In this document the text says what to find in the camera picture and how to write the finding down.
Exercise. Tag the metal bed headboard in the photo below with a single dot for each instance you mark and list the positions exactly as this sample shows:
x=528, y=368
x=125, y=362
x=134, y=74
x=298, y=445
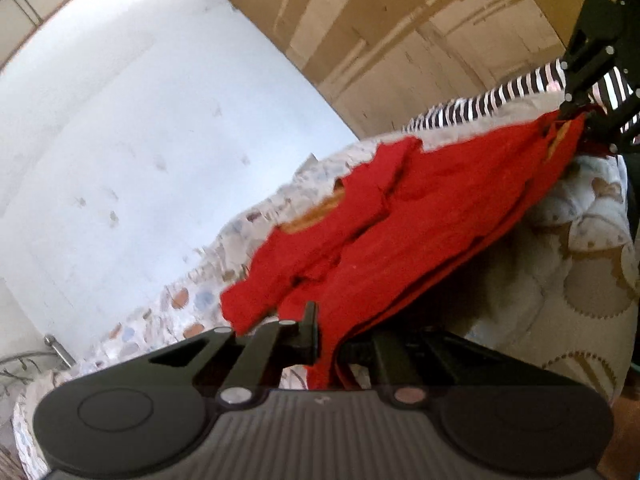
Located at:
x=24, y=366

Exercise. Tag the polka dot quilt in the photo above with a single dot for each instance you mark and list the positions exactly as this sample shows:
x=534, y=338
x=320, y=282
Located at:
x=558, y=291

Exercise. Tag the striped bed sheet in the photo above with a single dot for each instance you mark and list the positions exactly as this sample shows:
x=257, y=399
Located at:
x=609, y=92

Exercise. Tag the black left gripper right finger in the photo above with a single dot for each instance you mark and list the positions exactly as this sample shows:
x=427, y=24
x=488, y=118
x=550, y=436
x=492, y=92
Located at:
x=496, y=411

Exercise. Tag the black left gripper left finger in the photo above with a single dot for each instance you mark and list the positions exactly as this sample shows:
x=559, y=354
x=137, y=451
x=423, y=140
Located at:
x=144, y=414

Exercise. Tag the red knitted sweater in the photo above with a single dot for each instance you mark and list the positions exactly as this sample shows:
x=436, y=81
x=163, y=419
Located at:
x=394, y=227

